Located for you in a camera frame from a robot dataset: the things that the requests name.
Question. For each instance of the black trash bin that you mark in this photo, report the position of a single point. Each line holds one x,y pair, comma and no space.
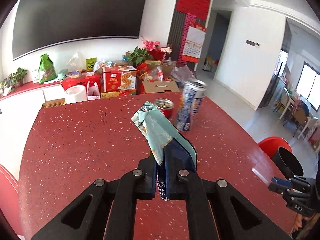
287,163

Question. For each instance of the teal blue snack wrapper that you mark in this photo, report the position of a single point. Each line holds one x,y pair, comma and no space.
162,139

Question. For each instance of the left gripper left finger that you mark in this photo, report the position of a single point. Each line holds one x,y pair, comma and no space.
105,210

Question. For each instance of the small potted plant left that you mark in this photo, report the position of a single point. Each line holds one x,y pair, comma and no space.
16,79

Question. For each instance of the wall calendar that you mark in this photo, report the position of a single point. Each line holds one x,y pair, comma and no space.
193,43

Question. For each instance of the tall blue white can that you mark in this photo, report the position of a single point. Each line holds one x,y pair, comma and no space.
191,99

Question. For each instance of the green snack bag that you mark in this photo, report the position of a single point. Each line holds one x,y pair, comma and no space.
46,69

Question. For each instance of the red stool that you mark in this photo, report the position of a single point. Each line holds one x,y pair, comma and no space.
270,145

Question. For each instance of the large black television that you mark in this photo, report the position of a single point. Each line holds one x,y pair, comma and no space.
43,23

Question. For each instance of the short red cartoon can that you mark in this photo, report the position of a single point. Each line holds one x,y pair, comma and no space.
165,106

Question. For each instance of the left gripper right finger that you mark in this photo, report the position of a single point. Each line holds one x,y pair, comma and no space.
215,209

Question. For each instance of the dining table with chairs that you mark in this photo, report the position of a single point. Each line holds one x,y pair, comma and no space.
296,109

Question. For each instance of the red waffle box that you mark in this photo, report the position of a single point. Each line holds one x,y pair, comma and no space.
119,78

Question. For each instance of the brown cardboard box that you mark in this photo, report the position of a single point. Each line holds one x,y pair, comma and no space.
149,87

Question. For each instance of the pink flower bouquet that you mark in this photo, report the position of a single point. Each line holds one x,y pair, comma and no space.
149,45

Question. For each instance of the green potted plant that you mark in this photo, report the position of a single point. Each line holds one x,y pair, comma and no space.
137,56

